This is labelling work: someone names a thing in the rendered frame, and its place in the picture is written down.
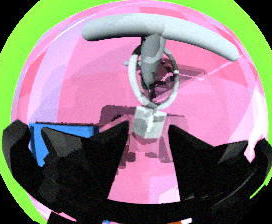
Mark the blue tray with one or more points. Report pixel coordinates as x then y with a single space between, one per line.
39 150

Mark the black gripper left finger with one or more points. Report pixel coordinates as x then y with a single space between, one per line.
99 154

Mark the grey steel t-shaped stake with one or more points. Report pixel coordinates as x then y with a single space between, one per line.
155 30

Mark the grey metal ring with small tab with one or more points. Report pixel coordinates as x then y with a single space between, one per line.
148 122

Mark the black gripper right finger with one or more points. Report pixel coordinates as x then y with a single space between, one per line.
195 161

